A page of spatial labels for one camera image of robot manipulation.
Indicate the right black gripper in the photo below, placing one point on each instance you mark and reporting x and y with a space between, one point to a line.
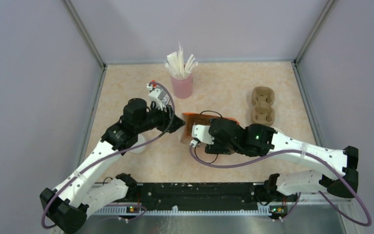
215 148

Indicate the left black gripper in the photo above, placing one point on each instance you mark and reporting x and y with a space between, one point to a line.
167 118

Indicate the orange paper bag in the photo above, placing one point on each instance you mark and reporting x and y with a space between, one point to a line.
197 119

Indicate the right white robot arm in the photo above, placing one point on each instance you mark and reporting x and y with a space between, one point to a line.
330 170

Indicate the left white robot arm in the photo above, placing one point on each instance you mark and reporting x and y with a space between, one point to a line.
74 200

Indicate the pink straw holder cup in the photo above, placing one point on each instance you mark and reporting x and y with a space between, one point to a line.
182 89

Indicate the stack of white lids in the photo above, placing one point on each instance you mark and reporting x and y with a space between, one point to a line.
139 147

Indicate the white wrapped straws bundle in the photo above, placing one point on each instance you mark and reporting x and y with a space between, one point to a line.
177 66

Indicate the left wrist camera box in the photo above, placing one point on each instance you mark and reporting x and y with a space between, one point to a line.
158 95

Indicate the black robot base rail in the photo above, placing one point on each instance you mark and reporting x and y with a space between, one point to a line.
203 197

